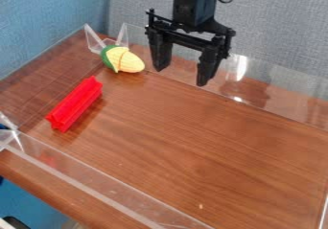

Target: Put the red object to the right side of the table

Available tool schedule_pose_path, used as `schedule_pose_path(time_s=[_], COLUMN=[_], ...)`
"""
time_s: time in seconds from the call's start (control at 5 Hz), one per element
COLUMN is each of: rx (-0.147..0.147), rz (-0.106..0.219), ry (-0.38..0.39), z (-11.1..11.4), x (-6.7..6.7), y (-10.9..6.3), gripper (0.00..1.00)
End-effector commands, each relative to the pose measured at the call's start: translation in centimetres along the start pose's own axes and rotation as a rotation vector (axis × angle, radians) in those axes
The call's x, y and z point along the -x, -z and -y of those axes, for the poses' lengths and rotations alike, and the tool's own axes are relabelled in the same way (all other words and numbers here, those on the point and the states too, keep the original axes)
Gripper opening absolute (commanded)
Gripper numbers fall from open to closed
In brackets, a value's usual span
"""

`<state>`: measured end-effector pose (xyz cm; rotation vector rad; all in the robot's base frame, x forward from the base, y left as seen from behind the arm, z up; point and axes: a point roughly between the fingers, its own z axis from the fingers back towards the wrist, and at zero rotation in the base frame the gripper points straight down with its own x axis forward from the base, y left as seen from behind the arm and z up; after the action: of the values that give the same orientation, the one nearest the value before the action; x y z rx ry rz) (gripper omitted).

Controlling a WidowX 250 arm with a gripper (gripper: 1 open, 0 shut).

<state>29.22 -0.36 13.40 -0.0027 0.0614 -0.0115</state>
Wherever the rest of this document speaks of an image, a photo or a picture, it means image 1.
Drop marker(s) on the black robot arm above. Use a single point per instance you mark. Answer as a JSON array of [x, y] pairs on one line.
[[195, 11]]

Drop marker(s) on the clear acrylic left wall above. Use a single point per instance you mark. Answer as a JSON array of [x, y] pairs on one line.
[[41, 84]]

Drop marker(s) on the clear acrylic front wall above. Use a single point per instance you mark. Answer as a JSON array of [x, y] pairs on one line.
[[119, 195]]

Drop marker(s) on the toy corn cob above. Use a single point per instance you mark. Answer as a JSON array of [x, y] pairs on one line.
[[121, 60]]

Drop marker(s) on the red plastic block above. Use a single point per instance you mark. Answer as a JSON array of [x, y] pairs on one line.
[[69, 110]]

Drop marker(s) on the clear acrylic wall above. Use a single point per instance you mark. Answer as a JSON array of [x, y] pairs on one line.
[[248, 80], [119, 195], [41, 84]]

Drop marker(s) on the clear acrylic back wall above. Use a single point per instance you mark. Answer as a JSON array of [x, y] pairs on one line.
[[248, 80]]

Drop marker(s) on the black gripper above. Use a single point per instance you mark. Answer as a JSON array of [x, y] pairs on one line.
[[210, 37]]

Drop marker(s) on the clear acrylic corner bracket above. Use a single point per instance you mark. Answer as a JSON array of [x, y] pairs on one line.
[[97, 43]]

